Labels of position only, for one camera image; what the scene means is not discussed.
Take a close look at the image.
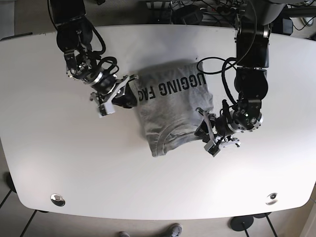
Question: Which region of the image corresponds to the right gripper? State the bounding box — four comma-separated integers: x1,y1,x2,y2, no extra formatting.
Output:
89,75,137,109

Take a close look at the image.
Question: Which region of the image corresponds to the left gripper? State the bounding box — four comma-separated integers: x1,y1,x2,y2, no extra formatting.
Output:
194,107,240,148

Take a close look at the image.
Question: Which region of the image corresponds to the grey printed T-shirt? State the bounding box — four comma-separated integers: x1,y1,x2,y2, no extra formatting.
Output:
129,63,213,157

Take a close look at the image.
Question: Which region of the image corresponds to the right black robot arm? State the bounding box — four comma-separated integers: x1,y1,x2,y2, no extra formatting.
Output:
47,0,137,109

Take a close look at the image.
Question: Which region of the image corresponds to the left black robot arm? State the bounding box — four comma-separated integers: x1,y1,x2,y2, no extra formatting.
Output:
195,0,285,156

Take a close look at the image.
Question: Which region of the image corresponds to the right silver table grommet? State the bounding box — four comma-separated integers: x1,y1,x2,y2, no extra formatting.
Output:
265,193,278,205

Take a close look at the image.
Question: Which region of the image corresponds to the silver table grommet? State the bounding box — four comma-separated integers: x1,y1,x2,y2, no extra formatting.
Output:
50,194,66,207
265,193,278,205

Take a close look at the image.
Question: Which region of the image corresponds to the black round stand base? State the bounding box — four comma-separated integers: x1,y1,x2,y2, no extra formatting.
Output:
230,215,254,232

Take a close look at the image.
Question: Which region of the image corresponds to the grey shoe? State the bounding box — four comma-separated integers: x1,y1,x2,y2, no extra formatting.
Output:
119,232,130,237
169,223,183,237

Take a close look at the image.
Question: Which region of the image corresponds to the left silver table grommet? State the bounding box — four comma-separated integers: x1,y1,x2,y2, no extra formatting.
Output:
50,194,66,207

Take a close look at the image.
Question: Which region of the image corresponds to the black table leg left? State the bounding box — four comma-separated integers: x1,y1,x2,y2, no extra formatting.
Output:
0,172,17,208

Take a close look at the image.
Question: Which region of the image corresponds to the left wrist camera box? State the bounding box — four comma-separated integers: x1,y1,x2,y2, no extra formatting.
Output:
204,140,221,157

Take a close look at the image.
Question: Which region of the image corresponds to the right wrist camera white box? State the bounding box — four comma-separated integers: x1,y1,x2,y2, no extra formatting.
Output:
98,102,115,118

